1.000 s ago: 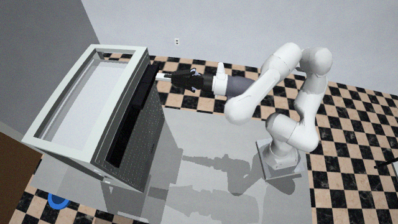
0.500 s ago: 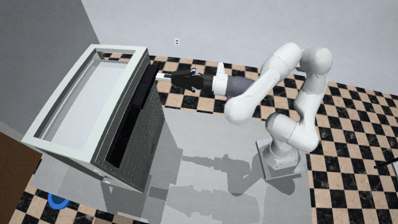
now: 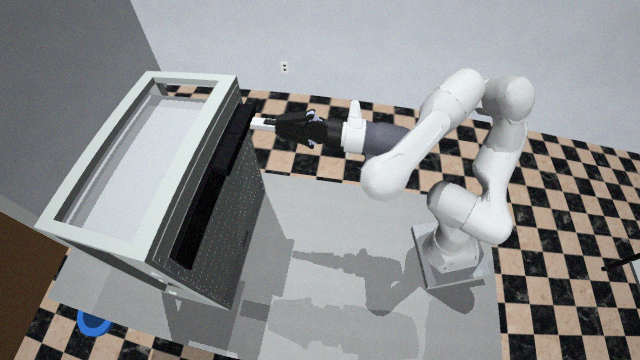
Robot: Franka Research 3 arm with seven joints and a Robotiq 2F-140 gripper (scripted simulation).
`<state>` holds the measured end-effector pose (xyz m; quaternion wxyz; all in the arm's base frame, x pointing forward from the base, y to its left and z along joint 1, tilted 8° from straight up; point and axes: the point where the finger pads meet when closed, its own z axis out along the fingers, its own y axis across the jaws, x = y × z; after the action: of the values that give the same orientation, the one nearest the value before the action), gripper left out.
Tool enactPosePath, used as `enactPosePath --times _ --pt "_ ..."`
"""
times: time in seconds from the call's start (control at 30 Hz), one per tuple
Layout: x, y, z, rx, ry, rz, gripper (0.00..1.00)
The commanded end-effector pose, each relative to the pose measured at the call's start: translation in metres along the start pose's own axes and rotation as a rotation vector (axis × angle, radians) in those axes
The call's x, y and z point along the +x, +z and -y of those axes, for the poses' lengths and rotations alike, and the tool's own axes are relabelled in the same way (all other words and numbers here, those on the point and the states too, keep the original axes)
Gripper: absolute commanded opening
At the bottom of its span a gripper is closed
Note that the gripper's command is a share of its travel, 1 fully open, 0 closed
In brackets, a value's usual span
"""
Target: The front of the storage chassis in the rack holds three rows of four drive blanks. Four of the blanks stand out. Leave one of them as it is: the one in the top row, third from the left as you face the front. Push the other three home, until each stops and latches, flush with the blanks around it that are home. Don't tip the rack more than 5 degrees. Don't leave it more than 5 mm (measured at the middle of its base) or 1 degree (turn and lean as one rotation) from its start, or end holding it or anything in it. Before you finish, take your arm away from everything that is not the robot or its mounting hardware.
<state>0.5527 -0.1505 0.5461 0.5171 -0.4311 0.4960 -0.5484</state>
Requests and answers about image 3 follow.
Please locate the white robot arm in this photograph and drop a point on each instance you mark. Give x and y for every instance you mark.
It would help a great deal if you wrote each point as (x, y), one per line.
(509, 101)

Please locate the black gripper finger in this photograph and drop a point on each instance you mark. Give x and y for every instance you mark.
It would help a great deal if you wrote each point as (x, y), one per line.
(292, 119)
(295, 136)

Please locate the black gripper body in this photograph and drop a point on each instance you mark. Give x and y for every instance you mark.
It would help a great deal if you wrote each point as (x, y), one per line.
(329, 131)

